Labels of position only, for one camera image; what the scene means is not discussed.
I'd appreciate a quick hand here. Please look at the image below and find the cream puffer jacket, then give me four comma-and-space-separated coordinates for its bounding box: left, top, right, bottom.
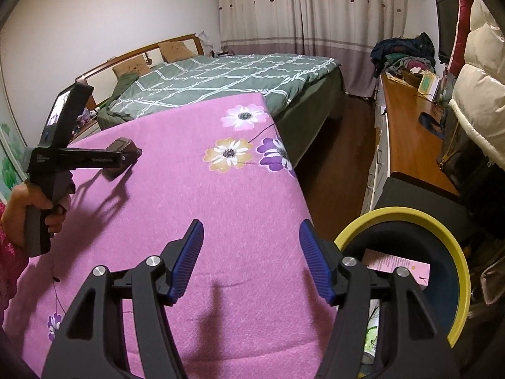
450, 0, 505, 159

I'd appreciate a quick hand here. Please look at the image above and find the pile of mixed clothes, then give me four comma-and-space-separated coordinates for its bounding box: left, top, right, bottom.
370, 32, 437, 80

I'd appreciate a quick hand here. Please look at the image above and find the black television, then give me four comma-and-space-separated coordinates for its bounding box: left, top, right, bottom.
435, 0, 461, 64

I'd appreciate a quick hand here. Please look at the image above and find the green checked bed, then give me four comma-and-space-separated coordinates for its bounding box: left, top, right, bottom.
97, 53, 345, 166

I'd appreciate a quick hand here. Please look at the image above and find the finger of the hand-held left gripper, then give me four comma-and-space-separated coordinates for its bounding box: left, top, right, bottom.
118, 148, 143, 168

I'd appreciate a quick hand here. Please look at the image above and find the person's left forearm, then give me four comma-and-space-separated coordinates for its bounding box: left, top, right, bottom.
0, 202, 27, 324

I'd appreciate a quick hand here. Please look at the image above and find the white nightstand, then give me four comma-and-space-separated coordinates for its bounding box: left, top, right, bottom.
73, 120, 101, 143

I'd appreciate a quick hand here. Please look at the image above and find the person's left hand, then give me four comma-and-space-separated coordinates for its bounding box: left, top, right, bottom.
1, 183, 67, 245

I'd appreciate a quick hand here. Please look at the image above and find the wooden side desk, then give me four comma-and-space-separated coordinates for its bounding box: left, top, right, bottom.
361, 69, 460, 216

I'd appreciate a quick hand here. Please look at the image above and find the green paper box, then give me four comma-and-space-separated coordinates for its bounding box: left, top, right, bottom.
417, 71, 439, 96

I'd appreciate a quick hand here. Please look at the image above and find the dark blue cloth item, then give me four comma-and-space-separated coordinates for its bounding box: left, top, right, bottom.
419, 111, 446, 140

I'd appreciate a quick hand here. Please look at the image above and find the mint floral wardrobe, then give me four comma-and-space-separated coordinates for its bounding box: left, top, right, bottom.
0, 99, 28, 202

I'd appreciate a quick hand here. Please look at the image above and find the pink floral tablecloth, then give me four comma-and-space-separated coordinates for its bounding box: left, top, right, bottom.
2, 94, 344, 379

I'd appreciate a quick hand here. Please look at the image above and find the yellow rimmed trash bin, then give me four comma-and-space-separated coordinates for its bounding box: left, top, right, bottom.
333, 206, 472, 348

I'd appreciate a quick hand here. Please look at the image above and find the red quilted coat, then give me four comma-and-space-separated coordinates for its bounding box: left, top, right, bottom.
458, 0, 480, 64

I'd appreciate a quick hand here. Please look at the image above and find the black box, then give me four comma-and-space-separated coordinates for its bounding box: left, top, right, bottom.
371, 176, 472, 243

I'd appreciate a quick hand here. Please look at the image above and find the pink white curtain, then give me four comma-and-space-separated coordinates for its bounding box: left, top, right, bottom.
216, 0, 421, 97

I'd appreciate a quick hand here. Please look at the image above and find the brown pillow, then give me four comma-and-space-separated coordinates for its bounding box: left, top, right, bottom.
112, 57, 152, 78
158, 40, 197, 63

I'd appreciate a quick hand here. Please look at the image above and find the brown cardboard box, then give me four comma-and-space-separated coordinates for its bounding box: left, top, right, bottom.
400, 66, 423, 87

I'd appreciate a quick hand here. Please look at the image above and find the green-white tube bottle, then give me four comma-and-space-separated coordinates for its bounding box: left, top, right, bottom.
361, 300, 381, 366

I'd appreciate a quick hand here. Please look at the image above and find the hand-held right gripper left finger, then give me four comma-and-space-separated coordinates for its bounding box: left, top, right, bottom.
43, 218, 205, 379

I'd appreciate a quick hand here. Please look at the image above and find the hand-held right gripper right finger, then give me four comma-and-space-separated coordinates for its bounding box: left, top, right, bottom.
299, 218, 462, 379

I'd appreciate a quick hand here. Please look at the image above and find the pink carton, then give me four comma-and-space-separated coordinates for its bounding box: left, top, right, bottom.
361, 248, 431, 287

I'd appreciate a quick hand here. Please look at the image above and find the wooden bed headboard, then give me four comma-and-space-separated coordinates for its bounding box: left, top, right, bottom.
75, 33, 204, 87

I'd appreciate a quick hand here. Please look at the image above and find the brown handbag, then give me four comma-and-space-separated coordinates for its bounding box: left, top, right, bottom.
436, 118, 488, 192

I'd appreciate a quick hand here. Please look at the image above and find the brown pouch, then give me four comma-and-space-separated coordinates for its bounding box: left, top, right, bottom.
102, 137, 143, 181

